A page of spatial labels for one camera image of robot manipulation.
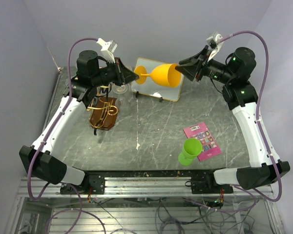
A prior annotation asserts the gold framed whiteboard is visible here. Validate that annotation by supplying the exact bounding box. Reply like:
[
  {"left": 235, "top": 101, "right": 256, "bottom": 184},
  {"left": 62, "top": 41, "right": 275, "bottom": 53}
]
[{"left": 131, "top": 58, "right": 184, "bottom": 102}]

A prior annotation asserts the green plastic goblet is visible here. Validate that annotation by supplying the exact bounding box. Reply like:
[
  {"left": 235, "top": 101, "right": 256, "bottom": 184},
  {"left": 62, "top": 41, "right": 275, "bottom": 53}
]
[{"left": 178, "top": 138, "right": 203, "bottom": 166}]

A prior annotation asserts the aluminium rail frame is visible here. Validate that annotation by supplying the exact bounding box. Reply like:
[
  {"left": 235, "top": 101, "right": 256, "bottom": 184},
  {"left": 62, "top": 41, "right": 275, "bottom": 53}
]
[{"left": 5, "top": 170, "right": 285, "bottom": 234}]

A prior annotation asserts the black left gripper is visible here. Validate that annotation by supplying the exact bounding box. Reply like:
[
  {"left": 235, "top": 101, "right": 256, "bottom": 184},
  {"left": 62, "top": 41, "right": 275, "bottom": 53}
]
[{"left": 92, "top": 58, "right": 139, "bottom": 87}]

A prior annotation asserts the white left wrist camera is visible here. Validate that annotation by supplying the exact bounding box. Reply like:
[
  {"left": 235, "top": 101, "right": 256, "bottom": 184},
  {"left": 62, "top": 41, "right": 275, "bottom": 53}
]
[{"left": 97, "top": 38, "right": 118, "bottom": 63}]

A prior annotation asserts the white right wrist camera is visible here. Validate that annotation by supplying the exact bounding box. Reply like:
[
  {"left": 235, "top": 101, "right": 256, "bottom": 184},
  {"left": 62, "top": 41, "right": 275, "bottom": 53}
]
[{"left": 206, "top": 31, "right": 223, "bottom": 61}]

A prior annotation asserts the clear wine glass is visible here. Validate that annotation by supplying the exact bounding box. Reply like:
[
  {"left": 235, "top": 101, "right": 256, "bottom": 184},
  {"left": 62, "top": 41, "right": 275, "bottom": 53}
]
[{"left": 112, "top": 84, "right": 129, "bottom": 108}]

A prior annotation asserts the gold wire wine glass rack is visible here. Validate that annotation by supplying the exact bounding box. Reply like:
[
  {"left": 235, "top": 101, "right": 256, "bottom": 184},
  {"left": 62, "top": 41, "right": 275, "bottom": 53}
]
[{"left": 87, "top": 83, "right": 119, "bottom": 136}]

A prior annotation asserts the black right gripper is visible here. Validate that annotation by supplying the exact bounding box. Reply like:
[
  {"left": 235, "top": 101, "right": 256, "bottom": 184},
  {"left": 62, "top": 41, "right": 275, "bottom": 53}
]
[{"left": 175, "top": 45, "right": 234, "bottom": 84}]

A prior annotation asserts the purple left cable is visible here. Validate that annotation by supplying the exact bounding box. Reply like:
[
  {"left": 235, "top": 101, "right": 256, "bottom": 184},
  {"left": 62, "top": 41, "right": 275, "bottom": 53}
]
[{"left": 26, "top": 38, "right": 105, "bottom": 234}]

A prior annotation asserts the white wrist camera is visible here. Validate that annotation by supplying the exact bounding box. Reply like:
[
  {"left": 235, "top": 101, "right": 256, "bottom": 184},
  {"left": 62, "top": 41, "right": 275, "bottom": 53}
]
[
  {"left": 206, "top": 31, "right": 223, "bottom": 61},
  {"left": 97, "top": 38, "right": 118, "bottom": 63}
]

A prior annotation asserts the orange plastic goblet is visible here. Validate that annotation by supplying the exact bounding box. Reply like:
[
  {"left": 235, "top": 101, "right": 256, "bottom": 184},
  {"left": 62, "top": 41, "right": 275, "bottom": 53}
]
[{"left": 134, "top": 63, "right": 181, "bottom": 88}]

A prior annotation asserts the pink booklet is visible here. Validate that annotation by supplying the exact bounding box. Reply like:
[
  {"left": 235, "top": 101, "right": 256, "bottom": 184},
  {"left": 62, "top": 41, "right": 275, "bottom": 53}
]
[{"left": 183, "top": 122, "right": 222, "bottom": 161}]

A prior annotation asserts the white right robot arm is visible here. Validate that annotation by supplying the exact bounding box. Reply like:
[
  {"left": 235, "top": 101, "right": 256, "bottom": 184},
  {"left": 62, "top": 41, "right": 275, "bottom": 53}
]
[{"left": 175, "top": 46, "right": 290, "bottom": 193}]

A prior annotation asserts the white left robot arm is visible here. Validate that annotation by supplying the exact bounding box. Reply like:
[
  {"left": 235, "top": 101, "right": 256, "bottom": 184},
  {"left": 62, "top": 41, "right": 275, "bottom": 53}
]
[{"left": 19, "top": 50, "right": 138, "bottom": 194}]

